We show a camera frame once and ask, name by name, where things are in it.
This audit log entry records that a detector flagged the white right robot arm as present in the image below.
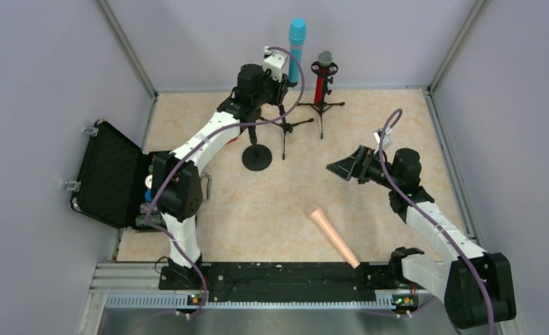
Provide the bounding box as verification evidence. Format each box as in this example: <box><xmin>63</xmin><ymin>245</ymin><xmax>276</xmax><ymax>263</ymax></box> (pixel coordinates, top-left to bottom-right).
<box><xmin>326</xmin><ymin>146</ymin><xmax>517</xmax><ymax>329</ymax></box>

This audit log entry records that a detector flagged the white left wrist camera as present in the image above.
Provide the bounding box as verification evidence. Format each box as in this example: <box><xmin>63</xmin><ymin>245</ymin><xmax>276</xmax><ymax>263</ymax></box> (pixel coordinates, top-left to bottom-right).
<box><xmin>262</xmin><ymin>46</ymin><xmax>288</xmax><ymax>82</ymax></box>

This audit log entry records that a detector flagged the black round base clamp stand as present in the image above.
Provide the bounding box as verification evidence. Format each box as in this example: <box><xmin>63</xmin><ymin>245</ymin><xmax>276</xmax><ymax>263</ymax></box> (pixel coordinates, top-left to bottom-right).
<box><xmin>242</xmin><ymin>126</ymin><xmax>272</xmax><ymax>172</ymax></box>

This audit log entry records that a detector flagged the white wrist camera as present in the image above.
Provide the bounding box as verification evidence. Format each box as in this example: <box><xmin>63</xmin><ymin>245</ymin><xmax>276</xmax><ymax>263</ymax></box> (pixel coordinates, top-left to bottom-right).
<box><xmin>374</xmin><ymin>128</ymin><xmax>393</xmax><ymax>147</ymax></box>
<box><xmin>262</xmin><ymin>46</ymin><xmax>288</xmax><ymax>82</ymax></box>

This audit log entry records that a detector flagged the red glitter microphone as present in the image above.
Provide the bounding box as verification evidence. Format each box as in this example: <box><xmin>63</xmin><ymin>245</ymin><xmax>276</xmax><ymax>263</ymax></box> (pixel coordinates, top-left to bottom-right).
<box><xmin>312</xmin><ymin>50</ymin><xmax>334</xmax><ymax>104</ymax></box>

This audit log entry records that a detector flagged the black shock mount tripod stand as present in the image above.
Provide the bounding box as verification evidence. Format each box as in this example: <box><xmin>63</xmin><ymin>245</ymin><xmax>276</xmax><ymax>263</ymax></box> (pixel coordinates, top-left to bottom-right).
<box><xmin>298</xmin><ymin>61</ymin><xmax>346</xmax><ymax>139</ymax></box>

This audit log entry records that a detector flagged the open black carrying case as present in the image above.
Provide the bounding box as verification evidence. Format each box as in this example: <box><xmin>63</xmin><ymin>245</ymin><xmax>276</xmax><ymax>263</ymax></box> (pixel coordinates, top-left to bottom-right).
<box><xmin>69</xmin><ymin>119</ymin><xmax>211</xmax><ymax>232</ymax></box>

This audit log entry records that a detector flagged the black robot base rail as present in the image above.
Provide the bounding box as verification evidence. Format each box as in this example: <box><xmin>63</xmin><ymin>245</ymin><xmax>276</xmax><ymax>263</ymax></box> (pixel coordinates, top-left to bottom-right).
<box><xmin>159</xmin><ymin>260</ymin><xmax>423</xmax><ymax>306</ymax></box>

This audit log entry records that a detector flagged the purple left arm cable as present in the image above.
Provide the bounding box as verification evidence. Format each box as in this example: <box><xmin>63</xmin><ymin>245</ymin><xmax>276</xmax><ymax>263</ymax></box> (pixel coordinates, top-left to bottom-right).
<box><xmin>145</xmin><ymin>46</ymin><xmax>305</xmax><ymax>320</ymax></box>

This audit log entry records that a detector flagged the blue microphone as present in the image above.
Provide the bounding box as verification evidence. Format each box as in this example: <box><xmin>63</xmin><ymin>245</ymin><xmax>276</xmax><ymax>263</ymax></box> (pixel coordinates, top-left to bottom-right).
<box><xmin>288</xmin><ymin>17</ymin><xmax>307</xmax><ymax>87</ymax></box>

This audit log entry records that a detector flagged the black tripod clip mic stand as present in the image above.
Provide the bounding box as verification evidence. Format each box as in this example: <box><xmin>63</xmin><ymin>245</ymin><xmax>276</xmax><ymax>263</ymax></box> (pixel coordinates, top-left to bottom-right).
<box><xmin>258</xmin><ymin>117</ymin><xmax>315</xmax><ymax>161</ymax></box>

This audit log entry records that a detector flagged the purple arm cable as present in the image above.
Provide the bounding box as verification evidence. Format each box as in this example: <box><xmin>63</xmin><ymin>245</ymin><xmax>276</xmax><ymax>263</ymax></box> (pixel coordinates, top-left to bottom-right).
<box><xmin>378</xmin><ymin>108</ymin><xmax>496</xmax><ymax>335</ymax></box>
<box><xmin>145</xmin><ymin>46</ymin><xmax>305</xmax><ymax>320</ymax></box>

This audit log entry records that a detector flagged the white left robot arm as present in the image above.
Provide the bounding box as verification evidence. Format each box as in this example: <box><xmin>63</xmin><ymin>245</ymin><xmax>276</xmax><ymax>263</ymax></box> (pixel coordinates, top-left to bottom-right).
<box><xmin>151</xmin><ymin>64</ymin><xmax>288</xmax><ymax>279</ymax></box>

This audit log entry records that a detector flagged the pink microphone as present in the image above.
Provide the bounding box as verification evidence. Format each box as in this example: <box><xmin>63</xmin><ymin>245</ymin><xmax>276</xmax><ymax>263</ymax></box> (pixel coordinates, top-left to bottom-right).
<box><xmin>309</xmin><ymin>208</ymin><xmax>361</xmax><ymax>269</ymax></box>

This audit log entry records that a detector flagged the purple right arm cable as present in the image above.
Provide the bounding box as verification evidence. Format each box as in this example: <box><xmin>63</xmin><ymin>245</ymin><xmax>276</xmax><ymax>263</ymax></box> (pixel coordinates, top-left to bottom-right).
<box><xmin>378</xmin><ymin>108</ymin><xmax>496</xmax><ymax>335</ymax></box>

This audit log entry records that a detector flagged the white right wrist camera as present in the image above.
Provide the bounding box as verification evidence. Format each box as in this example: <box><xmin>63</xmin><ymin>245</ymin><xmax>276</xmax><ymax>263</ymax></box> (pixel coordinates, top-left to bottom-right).
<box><xmin>374</xmin><ymin>128</ymin><xmax>393</xmax><ymax>147</ymax></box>

